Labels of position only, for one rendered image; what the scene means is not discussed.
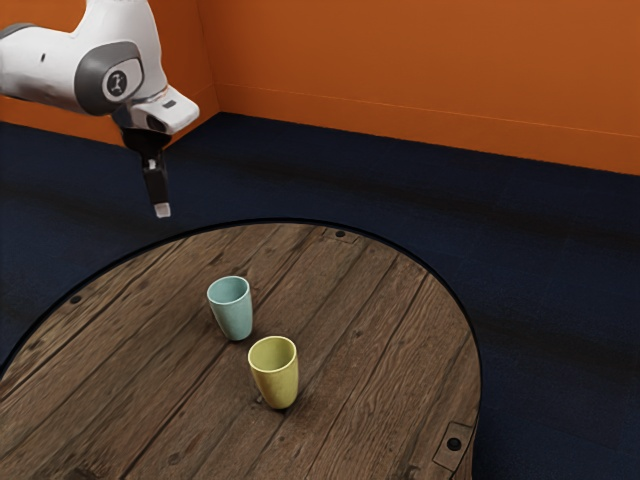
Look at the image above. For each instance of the light blue cup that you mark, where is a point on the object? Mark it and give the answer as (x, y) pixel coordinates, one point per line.
(231, 309)

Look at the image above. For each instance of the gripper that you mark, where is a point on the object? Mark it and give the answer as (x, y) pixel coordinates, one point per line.
(141, 142)

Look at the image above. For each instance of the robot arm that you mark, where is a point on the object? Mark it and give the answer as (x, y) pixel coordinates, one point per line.
(50, 65)

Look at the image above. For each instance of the yellow green cup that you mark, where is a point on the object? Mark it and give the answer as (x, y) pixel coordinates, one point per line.
(275, 372)

